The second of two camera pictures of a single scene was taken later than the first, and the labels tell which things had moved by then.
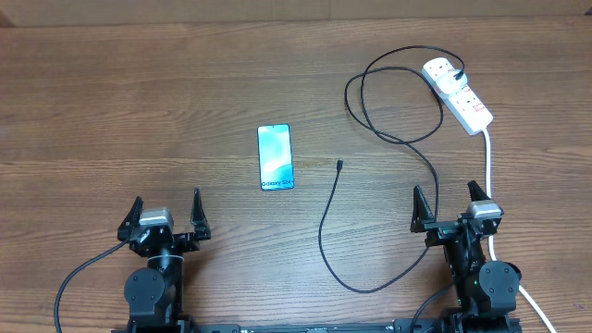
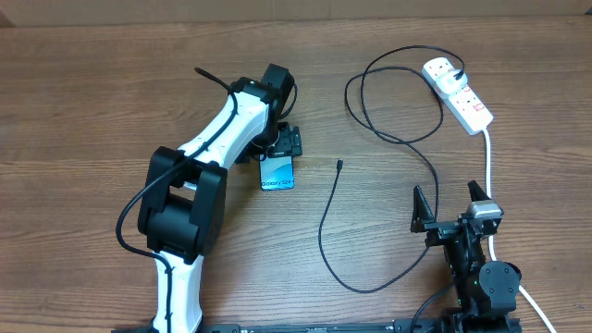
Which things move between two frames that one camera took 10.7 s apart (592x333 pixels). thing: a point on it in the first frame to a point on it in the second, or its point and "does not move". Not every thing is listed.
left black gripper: [189, 242] to [289, 143]
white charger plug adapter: [449, 83] does not move
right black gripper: [440, 231] does not move
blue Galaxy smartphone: [276, 160] does not move
